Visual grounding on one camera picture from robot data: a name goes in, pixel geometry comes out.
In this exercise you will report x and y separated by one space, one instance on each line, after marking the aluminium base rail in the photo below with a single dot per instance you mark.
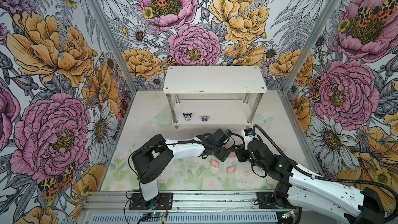
183 202

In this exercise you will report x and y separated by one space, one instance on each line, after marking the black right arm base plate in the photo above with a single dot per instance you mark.
265 200

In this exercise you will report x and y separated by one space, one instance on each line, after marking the grey slotted cable duct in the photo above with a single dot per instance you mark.
188 218

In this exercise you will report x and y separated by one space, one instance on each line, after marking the white two-tier shelf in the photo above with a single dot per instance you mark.
229 95

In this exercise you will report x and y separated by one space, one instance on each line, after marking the aluminium corner post left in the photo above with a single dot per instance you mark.
100 17

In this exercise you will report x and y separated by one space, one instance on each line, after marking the pink pig toy centre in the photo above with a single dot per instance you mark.
215 164

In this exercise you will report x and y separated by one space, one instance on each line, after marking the aluminium corner post right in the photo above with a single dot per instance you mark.
315 32

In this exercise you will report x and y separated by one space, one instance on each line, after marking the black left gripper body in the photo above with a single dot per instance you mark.
221 155

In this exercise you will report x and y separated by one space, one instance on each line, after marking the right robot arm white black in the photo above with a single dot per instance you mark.
300 187

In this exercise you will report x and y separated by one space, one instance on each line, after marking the aluminium corner post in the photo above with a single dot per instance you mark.
100 17
315 32

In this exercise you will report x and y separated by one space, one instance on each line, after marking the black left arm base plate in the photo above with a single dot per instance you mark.
163 201

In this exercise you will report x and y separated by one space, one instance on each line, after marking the purple black-eared figure toy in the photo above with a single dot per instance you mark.
187 116

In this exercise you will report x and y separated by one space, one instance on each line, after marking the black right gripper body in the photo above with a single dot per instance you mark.
245 155

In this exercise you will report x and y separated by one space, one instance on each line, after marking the pink pig toy lower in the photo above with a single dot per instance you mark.
231 169

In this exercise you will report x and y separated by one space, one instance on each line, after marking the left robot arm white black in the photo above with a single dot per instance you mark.
153 157

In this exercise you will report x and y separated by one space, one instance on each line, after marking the green circuit board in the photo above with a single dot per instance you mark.
155 214

